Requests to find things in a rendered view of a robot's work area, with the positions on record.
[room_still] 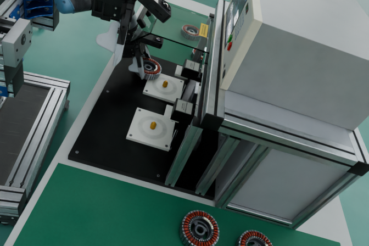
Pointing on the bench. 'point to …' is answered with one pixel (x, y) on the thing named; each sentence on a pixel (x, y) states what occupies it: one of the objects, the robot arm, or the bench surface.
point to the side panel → (283, 188)
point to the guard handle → (143, 17)
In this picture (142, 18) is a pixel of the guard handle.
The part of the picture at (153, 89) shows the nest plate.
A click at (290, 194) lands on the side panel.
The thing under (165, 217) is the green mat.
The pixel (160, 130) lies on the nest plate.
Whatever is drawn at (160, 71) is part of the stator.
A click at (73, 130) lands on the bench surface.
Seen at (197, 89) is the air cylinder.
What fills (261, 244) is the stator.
